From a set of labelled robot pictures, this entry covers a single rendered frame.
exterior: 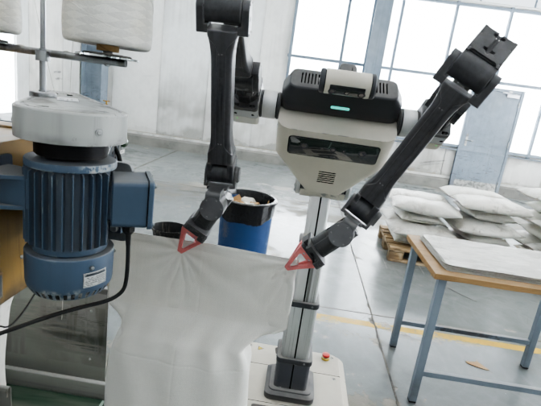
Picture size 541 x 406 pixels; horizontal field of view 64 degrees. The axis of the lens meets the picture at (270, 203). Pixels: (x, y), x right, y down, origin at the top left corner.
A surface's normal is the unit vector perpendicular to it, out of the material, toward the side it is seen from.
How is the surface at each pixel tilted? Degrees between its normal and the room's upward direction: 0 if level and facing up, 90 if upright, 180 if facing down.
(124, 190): 90
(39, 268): 91
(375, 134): 40
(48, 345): 90
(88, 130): 91
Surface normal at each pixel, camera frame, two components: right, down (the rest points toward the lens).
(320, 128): 0.05, -0.58
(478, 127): -0.08, 0.24
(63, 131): 0.27, 0.28
